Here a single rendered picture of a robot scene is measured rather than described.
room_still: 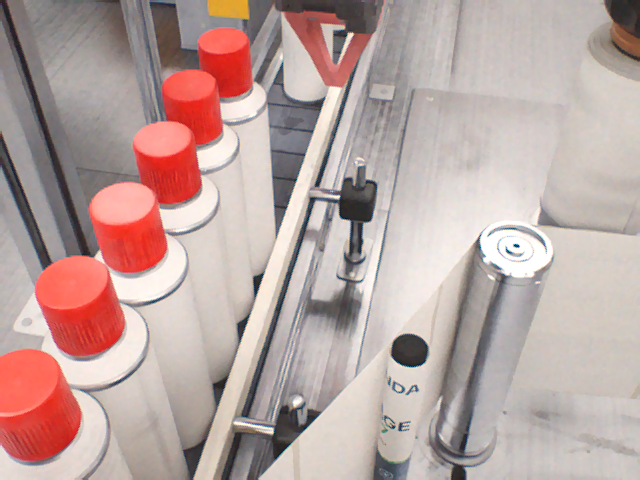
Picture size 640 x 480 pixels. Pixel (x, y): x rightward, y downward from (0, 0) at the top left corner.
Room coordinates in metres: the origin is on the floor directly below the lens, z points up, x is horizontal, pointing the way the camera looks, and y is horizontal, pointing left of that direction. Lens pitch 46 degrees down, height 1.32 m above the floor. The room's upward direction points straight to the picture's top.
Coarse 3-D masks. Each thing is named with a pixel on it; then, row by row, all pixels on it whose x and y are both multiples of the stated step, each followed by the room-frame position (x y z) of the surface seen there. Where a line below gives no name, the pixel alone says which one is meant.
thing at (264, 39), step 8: (272, 8) 0.68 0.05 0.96; (272, 16) 0.67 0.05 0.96; (280, 16) 0.67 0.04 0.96; (264, 24) 0.65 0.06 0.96; (272, 24) 0.65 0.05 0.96; (280, 24) 0.67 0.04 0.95; (264, 32) 0.63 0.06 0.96; (272, 32) 0.64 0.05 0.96; (256, 40) 0.62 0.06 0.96; (264, 40) 0.62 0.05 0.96; (272, 40) 0.64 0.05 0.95; (256, 48) 0.60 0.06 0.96; (264, 48) 0.61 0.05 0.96; (256, 56) 0.59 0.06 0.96; (264, 56) 0.61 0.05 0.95; (256, 64) 0.58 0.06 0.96; (256, 72) 0.58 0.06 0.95
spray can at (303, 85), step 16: (288, 32) 0.64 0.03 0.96; (288, 48) 0.64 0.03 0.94; (304, 48) 0.63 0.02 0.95; (288, 64) 0.64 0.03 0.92; (304, 64) 0.63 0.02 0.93; (288, 80) 0.64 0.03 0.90; (304, 80) 0.63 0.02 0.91; (320, 80) 0.63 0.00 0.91; (288, 96) 0.64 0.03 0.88; (304, 96) 0.63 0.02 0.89; (320, 96) 0.63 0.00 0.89
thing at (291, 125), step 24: (336, 48) 0.74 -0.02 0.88; (288, 120) 0.60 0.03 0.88; (312, 120) 0.60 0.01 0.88; (336, 120) 0.60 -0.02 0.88; (288, 144) 0.56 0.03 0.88; (288, 168) 0.53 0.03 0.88; (288, 192) 0.49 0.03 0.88; (240, 336) 0.33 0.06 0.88; (264, 360) 0.33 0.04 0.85; (192, 456) 0.23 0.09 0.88
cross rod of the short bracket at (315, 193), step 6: (312, 192) 0.46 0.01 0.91; (318, 192) 0.46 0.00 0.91; (324, 192) 0.46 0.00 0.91; (330, 192) 0.46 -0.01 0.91; (336, 192) 0.46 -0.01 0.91; (312, 198) 0.46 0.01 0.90; (318, 198) 0.46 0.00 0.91; (324, 198) 0.45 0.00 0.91; (330, 198) 0.45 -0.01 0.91; (336, 198) 0.45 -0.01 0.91
